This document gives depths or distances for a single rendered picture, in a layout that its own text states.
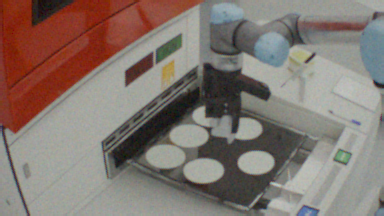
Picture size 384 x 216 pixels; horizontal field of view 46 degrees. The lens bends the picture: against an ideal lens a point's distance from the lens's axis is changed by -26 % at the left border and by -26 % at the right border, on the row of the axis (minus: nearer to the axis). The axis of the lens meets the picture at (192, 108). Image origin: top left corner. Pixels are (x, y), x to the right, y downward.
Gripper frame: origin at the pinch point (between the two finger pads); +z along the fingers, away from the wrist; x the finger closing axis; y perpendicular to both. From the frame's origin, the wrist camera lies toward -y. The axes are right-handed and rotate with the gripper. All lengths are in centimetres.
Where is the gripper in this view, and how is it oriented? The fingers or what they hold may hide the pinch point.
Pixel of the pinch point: (232, 137)
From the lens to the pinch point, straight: 143.6
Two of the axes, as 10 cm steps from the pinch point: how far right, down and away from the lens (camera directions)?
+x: 1.1, 5.6, -8.2
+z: -0.1, 8.3, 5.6
